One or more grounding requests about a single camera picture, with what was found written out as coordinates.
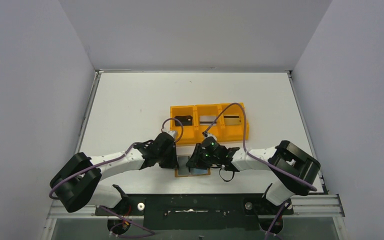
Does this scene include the yellow middle plastic bin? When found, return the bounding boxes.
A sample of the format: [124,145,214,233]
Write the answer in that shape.
[196,104,225,142]

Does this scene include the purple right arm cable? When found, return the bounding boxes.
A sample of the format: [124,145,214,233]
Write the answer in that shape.
[202,102,318,192]

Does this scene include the silver card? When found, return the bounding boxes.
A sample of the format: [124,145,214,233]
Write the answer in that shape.
[199,115,217,126]

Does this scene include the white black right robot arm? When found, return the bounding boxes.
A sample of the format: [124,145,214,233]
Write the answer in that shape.
[186,136,321,206]

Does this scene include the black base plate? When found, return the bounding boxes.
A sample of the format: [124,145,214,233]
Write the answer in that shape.
[112,193,281,231]

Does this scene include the orange leather card holder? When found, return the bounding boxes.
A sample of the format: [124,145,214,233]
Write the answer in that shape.
[174,154,212,178]

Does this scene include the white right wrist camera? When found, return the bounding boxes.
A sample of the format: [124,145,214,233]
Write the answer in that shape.
[202,131,217,141]

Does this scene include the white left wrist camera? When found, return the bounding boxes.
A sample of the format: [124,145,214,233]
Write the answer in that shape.
[165,130,179,140]

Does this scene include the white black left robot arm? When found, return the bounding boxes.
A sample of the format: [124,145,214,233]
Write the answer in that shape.
[49,130,179,213]

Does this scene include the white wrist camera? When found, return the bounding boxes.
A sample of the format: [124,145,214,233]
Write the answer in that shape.
[202,131,217,141]
[165,130,179,140]

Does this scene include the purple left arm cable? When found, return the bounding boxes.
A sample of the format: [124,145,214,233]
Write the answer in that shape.
[48,118,185,200]

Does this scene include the gold card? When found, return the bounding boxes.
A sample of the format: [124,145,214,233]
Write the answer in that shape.
[223,115,241,126]

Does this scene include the black card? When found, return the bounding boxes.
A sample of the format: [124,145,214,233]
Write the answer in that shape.
[174,115,193,127]

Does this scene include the yellow right plastic bin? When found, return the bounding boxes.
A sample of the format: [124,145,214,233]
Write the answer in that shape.
[220,102,250,142]

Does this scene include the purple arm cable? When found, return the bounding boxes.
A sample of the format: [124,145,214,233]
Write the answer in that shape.
[202,102,318,192]
[48,118,185,200]

